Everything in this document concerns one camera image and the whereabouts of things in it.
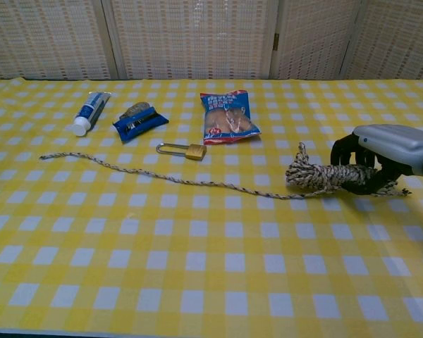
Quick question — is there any woven beige folding screen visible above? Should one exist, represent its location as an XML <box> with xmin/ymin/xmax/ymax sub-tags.
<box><xmin>0</xmin><ymin>0</ymin><xmax>423</xmax><ymax>84</ymax></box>

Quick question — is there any yellow white checked tablecloth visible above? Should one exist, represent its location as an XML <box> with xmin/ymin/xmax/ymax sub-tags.
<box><xmin>0</xmin><ymin>77</ymin><xmax>423</xmax><ymax>335</ymax></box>

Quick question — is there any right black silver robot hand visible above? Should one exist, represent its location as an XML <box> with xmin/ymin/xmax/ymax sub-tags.
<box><xmin>330</xmin><ymin>124</ymin><xmax>423</xmax><ymax>196</ymax></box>

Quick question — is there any blue snack bar wrapper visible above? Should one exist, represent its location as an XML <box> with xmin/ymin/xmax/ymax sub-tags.
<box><xmin>112</xmin><ymin>108</ymin><xmax>170</xmax><ymax>144</ymax></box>

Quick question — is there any red blue snack bag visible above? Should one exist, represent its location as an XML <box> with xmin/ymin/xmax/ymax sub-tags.
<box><xmin>200</xmin><ymin>89</ymin><xmax>262</xmax><ymax>146</ymax></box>

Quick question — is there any small olive grey packet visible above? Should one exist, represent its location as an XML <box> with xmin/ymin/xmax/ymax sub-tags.
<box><xmin>118</xmin><ymin>101</ymin><xmax>152</xmax><ymax>120</ymax></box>

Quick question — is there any speckled braided rope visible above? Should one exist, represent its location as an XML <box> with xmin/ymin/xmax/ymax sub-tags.
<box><xmin>39</xmin><ymin>142</ymin><xmax>412</xmax><ymax>201</ymax></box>

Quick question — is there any white blue toothpaste tube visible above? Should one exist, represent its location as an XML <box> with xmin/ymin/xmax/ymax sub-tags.
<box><xmin>72</xmin><ymin>92</ymin><xmax>112</xmax><ymax>137</ymax></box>

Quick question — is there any brass long-shackle padlock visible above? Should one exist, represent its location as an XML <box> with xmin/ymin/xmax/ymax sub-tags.
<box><xmin>156</xmin><ymin>142</ymin><xmax>208</xmax><ymax>162</ymax></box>

